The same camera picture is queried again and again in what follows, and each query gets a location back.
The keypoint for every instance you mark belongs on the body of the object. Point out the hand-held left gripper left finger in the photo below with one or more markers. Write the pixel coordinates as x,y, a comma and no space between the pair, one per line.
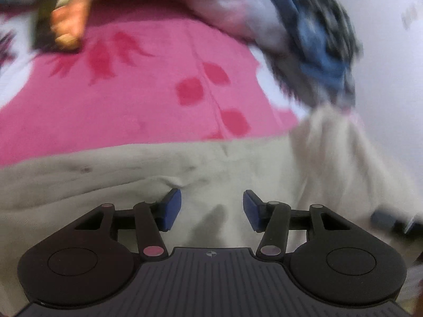
172,209

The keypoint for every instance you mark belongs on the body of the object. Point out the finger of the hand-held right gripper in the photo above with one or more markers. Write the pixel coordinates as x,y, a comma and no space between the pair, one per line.
383,219

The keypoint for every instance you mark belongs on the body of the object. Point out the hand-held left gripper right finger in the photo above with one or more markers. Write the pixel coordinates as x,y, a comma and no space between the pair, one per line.
251,208

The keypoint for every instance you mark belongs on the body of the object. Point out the beige pants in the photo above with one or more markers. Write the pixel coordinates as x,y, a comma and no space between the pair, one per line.
99,178

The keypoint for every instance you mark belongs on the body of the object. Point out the pink floral bedsheet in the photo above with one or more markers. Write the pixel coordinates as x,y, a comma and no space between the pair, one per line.
132,105

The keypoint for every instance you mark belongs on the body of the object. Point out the blue garment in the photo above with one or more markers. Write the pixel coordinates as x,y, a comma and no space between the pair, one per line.
317,46

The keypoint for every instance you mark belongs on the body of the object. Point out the grey pink pillow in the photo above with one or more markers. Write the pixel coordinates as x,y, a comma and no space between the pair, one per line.
238,10

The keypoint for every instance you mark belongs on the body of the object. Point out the plaid shirt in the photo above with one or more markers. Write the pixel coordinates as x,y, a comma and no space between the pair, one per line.
337,19

